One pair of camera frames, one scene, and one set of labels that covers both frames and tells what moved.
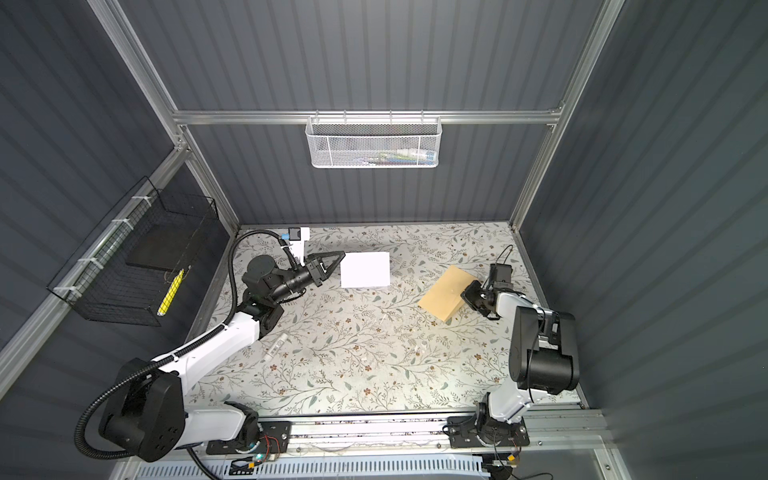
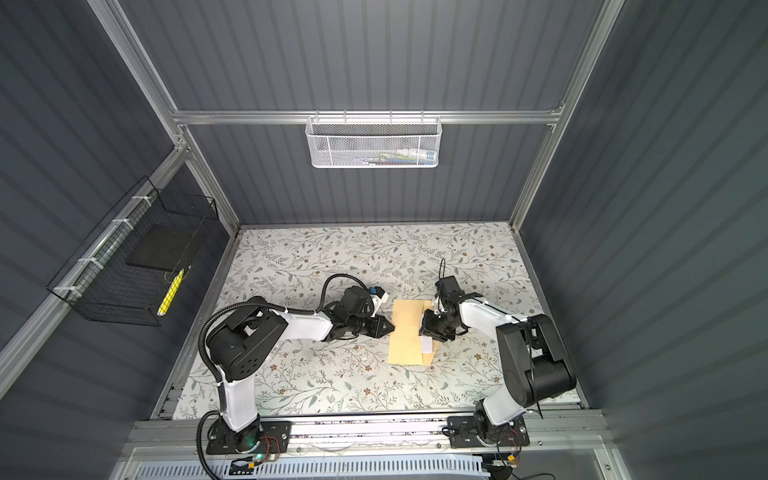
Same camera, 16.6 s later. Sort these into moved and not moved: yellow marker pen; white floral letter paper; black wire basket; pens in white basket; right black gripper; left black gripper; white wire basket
Moved: white floral letter paper; right black gripper; left black gripper
Not moved: pens in white basket; yellow marker pen; black wire basket; white wire basket
